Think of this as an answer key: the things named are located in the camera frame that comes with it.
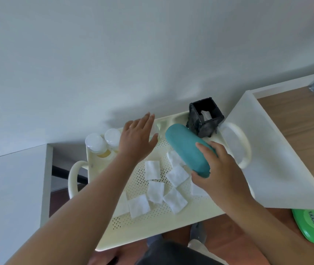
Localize person's right hand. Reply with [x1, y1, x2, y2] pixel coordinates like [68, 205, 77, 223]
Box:
[191, 140, 253, 216]

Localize person's left hand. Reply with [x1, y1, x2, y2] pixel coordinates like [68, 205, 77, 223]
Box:
[118, 112, 159, 165]

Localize small clear bottle yellow liquid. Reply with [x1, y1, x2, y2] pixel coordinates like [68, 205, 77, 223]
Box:
[104, 128, 122, 152]
[85, 133, 112, 159]

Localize white cotton pads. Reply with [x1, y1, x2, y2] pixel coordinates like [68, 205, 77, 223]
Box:
[114, 150, 211, 220]

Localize large teal bottle gold cap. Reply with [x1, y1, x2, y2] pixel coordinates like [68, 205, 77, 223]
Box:
[164, 123, 219, 179]

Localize black square pad holder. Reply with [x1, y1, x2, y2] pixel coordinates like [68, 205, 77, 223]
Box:
[186, 97, 225, 138]

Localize cream perforated tray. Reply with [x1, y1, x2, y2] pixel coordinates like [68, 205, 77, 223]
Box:
[68, 110, 253, 252]

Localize person's right forearm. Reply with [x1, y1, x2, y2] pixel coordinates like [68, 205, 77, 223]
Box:
[223, 198, 314, 265]

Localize person's left forearm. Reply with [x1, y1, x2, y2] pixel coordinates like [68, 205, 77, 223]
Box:
[5, 153, 146, 265]

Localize person's right grey sock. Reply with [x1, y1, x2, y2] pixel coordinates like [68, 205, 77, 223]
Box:
[189, 222, 208, 245]

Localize person's grey sock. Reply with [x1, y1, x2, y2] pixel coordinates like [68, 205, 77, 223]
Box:
[146, 234, 164, 247]
[189, 222, 208, 245]

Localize person's left grey sock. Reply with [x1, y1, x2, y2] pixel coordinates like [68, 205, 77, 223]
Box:
[146, 234, 164, 247]

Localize white shorts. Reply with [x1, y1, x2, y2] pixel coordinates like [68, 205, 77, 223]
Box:
[187, 239, 229, 265]

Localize black desk leg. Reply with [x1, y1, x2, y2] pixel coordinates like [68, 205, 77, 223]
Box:
[51, 165, 89, 185]

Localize dark grey shirt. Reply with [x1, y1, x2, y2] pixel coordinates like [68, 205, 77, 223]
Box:
[135, 240, 224, 265]

